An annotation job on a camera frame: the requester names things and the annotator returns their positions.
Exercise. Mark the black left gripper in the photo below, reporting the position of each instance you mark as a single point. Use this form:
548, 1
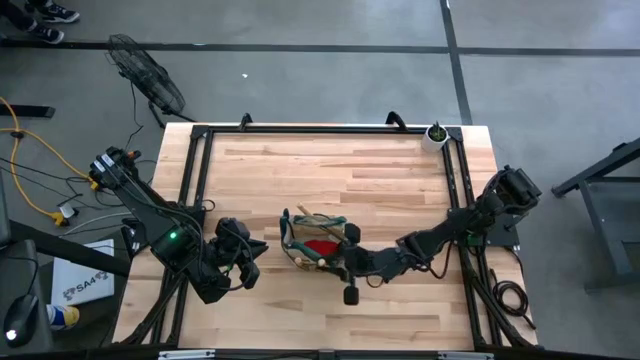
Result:
230, 245

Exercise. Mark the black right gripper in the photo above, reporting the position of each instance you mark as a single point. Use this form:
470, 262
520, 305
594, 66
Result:
355, 264

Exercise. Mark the red gardening glove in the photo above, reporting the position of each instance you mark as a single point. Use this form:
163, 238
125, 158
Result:
322, 247

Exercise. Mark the beige green gardening bag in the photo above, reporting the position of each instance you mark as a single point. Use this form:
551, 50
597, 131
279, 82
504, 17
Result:
310, 222

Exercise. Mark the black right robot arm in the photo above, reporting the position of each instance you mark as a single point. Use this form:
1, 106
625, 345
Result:
430, 240

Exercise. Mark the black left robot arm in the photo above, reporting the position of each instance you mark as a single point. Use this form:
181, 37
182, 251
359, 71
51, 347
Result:
145, 210

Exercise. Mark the white pot with green plant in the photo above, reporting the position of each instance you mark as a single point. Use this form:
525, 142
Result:
434, 140

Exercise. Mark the white printed paper sign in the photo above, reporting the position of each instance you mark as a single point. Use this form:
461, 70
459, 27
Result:
82, 280

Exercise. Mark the black slanted support bar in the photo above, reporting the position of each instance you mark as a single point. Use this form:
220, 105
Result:
70, 248

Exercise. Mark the white power adapter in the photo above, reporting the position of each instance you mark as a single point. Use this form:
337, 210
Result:
68, 210

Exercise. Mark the yellow blue white bottle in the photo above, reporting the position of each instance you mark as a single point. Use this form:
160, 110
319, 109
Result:
62, 316

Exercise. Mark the black floor fan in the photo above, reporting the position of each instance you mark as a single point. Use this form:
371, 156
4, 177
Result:
145, 75

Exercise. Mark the grey computer desk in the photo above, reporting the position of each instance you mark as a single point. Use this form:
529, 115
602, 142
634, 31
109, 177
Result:
15, 270

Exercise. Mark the black computer mouse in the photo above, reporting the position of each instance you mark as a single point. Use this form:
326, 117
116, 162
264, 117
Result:
20, 320

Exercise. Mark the black metal table stand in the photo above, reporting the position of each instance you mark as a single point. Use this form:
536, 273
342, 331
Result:
602, 235

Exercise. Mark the black office desk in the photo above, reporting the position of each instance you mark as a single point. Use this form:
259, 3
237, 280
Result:
30, 111

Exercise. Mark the person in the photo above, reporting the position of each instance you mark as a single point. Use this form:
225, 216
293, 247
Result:
55, 12

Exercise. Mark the silver frame bracket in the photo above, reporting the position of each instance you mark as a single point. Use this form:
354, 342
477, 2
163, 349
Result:
186, 354
465, 355

